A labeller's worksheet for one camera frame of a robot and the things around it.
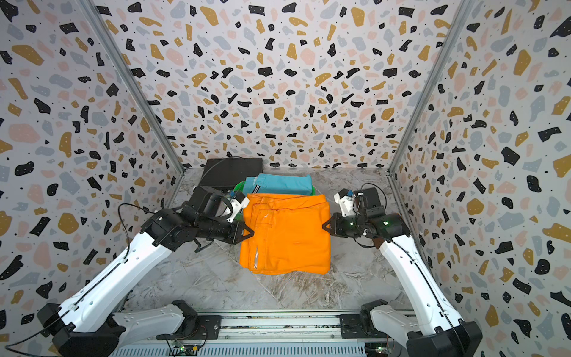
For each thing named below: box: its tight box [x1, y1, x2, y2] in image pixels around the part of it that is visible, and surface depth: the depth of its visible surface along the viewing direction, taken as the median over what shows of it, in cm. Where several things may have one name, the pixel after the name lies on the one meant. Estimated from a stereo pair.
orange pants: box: [239, 193, 331, 276], surface depth 72 cm
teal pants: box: [243, 173, 314, 196], surface depth 102 cm
